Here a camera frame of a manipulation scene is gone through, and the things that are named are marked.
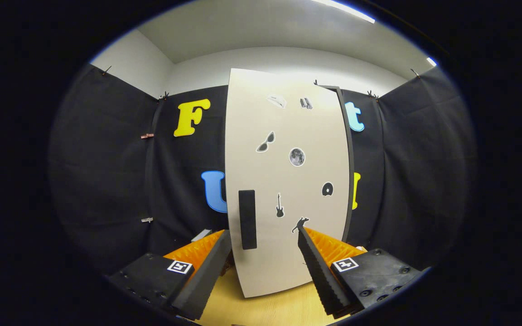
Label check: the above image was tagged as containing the long ceiling light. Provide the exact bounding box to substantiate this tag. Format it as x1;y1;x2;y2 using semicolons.
311;0;376;24

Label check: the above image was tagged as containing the black door handle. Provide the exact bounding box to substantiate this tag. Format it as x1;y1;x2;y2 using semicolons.
238;190;258;250

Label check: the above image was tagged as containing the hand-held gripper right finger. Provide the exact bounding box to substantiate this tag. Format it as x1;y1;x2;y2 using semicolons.
297;225;427;319

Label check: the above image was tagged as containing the beige cabinet door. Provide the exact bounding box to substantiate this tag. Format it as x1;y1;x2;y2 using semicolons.
225;68;350;298

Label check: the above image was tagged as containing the black backdrop cloth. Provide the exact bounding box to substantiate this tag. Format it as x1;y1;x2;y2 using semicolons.
48;63;478;272

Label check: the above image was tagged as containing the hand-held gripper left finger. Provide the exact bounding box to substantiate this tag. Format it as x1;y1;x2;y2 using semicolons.
107;230;233;321

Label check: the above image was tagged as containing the grey cabinet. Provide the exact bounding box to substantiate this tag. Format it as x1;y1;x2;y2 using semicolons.
318;85;356;243

